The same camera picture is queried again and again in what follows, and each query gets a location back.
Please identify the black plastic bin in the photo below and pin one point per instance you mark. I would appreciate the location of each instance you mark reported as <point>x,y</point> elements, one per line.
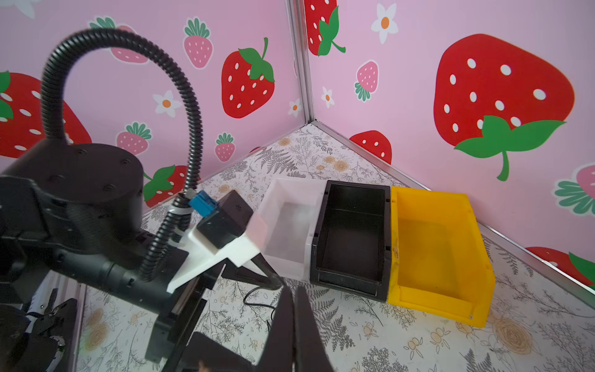
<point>351,247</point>

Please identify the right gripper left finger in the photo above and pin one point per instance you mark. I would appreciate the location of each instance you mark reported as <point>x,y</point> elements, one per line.
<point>278,353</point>

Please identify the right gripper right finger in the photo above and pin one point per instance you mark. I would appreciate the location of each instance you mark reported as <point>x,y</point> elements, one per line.
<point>310,355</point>

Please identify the white plastic bin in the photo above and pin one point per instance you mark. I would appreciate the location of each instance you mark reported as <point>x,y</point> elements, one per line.
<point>282,228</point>

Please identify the yellow plastic bin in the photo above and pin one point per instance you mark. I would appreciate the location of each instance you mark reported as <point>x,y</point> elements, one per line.
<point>439,264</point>

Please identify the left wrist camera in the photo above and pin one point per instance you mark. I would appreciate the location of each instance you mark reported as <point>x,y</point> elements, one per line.
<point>221,221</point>

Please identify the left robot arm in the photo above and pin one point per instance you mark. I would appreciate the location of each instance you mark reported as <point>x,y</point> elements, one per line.
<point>76,209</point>

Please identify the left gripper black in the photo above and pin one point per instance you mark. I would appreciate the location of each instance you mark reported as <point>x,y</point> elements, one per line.
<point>176,323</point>

